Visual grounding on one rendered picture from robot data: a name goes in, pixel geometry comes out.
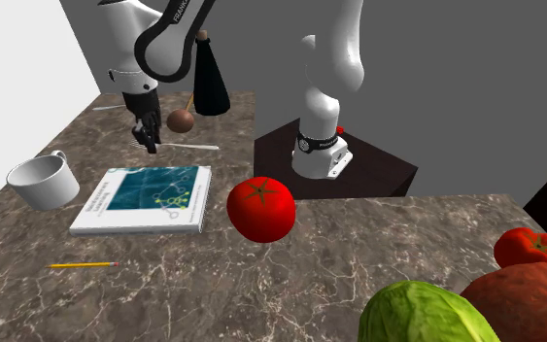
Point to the large red tomato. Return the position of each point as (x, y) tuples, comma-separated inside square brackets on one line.
[(261, 215)]

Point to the white book with teal cover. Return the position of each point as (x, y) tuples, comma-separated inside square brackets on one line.
[(135, 213)]

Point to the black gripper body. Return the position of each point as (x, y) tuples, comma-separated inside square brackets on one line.
[(141, 103)]

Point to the reddish brown round vegetable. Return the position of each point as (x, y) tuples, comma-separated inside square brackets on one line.
[(533, 303)]

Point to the yellow pencil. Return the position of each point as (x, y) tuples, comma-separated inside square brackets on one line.
[(81, 265)]

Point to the dark robot stand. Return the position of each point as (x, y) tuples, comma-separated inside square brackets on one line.
[(377, 173)]

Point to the small red tomato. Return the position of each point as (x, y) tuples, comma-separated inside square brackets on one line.
[(519, 251)]

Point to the white mug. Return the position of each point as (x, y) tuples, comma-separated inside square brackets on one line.
[(48, 187)]

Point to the silver knife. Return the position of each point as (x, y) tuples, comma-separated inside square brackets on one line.
[(108, 107)]

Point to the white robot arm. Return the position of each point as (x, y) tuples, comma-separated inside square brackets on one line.
[(330, 71)]

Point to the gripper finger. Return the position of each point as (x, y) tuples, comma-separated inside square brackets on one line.
[(147, 138), (156, 127)]

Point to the silver fork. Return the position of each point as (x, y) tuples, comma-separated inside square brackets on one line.
[(192, 146)]

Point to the green lettuce head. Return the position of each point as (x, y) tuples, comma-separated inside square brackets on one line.
[(420, 315)]

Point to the black bottle with cork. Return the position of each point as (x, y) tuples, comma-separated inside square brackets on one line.
[(210, 80)]

